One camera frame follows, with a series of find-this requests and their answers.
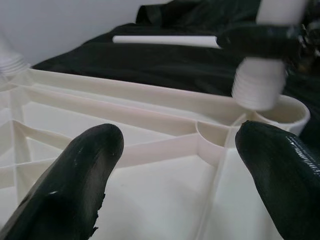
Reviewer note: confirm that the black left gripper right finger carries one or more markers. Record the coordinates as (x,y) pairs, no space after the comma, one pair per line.
(290,185)

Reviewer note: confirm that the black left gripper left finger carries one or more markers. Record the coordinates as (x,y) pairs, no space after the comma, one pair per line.
(70,180)

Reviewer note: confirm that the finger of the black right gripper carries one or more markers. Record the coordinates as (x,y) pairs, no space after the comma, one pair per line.
(260,42)

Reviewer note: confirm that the white plastic table leg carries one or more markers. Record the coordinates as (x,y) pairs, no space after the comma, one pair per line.
(162,39)
(13,66)
(260,82)

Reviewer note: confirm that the white plastic table top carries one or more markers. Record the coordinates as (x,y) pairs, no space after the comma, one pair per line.
(155,195)

